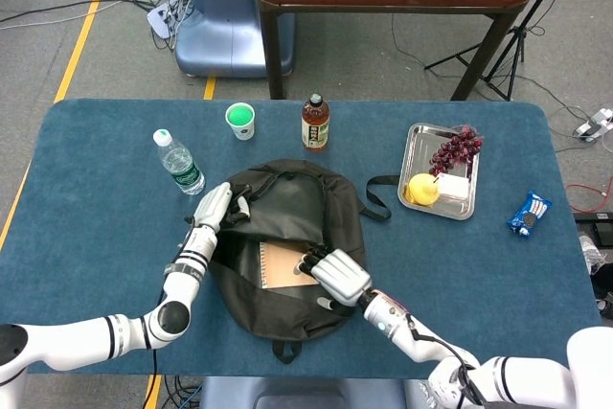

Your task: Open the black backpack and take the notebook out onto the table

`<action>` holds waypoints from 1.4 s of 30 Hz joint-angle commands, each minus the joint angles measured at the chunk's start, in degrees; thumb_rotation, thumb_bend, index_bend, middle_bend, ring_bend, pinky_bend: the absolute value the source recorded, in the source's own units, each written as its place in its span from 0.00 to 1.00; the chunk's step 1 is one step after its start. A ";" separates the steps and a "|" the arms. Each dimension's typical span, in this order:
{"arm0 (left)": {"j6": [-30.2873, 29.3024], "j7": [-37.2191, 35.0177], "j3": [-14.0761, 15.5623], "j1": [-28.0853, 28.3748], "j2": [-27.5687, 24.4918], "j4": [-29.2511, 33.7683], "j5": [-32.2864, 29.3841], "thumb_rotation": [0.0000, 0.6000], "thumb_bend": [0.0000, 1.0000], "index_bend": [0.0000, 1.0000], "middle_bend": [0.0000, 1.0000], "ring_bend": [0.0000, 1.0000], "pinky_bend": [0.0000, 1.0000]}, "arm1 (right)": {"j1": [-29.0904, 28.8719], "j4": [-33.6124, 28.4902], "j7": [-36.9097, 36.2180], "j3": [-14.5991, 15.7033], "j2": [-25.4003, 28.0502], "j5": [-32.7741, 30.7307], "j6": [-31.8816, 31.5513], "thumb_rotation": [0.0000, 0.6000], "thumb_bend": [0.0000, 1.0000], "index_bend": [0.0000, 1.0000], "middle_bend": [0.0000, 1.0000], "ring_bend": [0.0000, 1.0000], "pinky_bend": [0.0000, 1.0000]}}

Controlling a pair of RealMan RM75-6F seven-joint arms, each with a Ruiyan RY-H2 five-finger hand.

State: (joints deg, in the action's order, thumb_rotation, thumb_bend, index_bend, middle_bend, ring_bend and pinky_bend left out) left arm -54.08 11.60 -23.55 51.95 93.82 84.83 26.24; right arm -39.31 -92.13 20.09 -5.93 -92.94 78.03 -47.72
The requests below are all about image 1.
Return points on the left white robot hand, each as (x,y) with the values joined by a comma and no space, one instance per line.
(213,205)

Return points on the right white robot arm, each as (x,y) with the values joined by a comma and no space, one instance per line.
(527,375)

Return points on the purple grape bunch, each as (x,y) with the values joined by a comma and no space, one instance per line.
(452,150)

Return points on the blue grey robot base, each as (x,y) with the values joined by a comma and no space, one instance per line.
(215,30)

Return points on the blue cookie packet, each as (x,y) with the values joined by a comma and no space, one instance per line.
(529,213)

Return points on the grey blue own robot base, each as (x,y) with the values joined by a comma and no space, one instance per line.
(297,394)

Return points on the blue table mat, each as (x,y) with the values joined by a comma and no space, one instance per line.
(96,246)

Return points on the white power strip with plugs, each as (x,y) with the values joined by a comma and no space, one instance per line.
(160,18)

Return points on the clear plastic water bottle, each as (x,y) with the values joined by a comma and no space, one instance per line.
(182,169)

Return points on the black flat device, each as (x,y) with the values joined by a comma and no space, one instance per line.
(596,222)

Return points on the brown spiral notebook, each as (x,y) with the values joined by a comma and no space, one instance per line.
(280,265)

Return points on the white rectangular block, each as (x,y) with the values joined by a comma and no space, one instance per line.
(455,186)

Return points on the steel rectangular tray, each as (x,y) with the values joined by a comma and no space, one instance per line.
(421,145)

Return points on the paper cup with green inside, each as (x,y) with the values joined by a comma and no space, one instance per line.
(240,124)

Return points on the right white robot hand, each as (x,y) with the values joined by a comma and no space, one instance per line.
(342,277)

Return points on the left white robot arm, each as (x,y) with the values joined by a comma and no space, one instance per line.
(72,337)

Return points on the black fabric backpack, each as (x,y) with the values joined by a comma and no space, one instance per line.
(287,217)

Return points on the brown tea bottle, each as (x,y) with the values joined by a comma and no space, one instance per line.
(315,129)

